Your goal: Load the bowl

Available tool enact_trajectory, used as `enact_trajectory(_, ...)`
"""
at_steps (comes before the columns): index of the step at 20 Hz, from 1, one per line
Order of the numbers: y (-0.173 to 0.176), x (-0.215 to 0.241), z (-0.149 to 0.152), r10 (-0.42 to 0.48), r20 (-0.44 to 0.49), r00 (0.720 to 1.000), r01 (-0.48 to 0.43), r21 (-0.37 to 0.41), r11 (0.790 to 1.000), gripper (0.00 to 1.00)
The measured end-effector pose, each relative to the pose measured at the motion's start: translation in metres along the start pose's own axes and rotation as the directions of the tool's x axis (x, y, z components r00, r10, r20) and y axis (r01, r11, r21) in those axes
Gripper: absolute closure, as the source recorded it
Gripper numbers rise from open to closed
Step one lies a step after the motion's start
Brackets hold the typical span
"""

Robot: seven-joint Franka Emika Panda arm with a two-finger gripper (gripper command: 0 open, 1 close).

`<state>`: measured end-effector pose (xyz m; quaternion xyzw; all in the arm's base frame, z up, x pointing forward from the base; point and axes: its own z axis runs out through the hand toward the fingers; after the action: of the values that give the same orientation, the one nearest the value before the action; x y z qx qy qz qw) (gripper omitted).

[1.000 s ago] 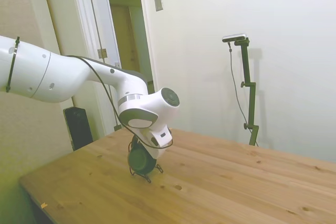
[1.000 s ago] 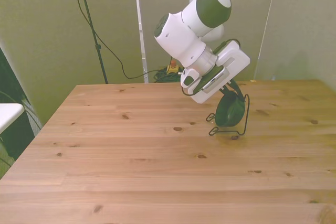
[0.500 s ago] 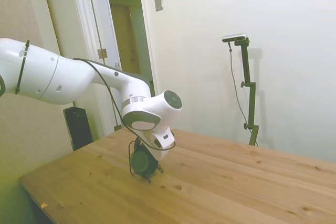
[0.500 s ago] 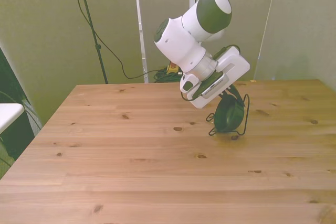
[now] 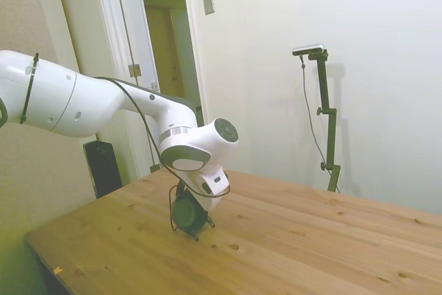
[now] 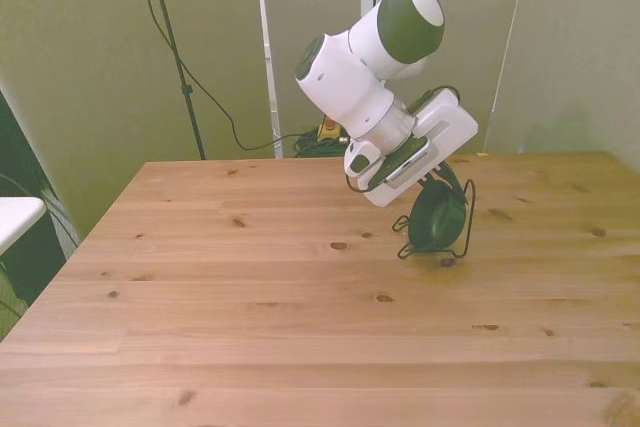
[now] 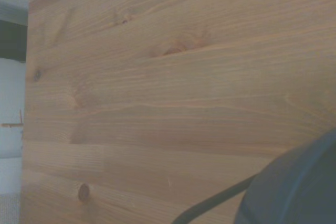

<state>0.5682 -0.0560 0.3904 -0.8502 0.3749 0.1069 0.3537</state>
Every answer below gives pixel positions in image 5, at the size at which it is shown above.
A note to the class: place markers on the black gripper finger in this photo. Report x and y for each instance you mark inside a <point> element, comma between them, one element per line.
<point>182,190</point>

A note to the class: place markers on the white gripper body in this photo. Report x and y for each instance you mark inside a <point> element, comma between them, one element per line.
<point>209,203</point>

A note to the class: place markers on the dark green bowl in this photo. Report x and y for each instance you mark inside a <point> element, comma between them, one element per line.
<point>184,213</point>

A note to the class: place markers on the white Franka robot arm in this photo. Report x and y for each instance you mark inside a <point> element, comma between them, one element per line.
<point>89,105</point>

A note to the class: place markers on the small dark table clamp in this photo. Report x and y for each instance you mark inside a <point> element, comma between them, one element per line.
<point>154,167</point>

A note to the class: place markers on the black box speaker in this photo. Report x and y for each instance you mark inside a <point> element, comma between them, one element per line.
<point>103,170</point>

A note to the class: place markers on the metal door latch plate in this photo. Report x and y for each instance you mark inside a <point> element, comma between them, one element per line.
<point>154,85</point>

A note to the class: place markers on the brass door hinge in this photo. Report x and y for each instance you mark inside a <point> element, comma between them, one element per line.
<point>134,70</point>

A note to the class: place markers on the brown wooden hallway door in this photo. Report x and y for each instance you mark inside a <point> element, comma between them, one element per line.
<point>165,49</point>

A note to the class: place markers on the small orange scrap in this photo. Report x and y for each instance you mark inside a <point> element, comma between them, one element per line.
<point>58,270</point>

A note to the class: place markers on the white open door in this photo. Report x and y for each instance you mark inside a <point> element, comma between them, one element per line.
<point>131,32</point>

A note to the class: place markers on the beige closet door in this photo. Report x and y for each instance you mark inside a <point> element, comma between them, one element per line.
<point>76,25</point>

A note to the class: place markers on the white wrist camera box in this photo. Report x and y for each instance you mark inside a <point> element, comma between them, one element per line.
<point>215,182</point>

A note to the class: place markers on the white door frame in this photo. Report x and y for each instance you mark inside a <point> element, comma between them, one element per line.
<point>197,67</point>

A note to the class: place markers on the dark camera stand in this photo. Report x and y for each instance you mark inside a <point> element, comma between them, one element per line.
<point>330,129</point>

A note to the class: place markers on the silver exterior camera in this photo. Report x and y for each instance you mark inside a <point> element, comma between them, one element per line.
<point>309,49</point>

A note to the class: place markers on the grey wall switch plate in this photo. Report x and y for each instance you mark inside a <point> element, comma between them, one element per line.
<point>209,2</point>

